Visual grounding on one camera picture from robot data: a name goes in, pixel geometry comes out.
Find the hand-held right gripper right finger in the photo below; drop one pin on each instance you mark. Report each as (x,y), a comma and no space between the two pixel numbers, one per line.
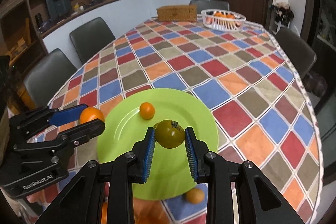
(192,158)

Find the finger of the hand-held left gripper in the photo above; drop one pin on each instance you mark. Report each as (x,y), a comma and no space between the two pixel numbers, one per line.
(86,130)
(68,116)

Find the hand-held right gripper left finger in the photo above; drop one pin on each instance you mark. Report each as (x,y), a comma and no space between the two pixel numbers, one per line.
(147,158)

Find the large orange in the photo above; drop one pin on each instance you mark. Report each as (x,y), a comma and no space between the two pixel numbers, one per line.
(90,113)

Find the green persimmon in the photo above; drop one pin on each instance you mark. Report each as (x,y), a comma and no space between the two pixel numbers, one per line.
(169,136)

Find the green plate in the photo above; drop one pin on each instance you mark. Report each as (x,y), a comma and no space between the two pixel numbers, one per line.
(126,134)

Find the pale orange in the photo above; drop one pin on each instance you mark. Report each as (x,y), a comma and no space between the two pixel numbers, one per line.
(194,195)

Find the grey dining chair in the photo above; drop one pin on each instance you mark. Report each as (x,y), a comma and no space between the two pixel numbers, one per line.
(296,50)
(92,37)
(47,77)
(210,5)

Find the small orange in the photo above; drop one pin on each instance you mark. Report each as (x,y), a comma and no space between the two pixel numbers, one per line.
(147,110)

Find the checkered tablecloth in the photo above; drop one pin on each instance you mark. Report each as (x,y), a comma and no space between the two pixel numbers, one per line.
(210,69)

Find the black coffee machine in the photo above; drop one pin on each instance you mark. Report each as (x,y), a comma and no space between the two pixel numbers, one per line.
(57,5)

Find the white plastic basket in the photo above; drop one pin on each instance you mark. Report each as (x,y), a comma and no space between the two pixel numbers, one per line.
(223,24)

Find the wicker box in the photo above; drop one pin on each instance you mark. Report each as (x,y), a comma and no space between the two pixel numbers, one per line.
(177,13)

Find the dark hanging bag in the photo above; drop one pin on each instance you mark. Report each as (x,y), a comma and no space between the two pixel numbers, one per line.
(283,14)

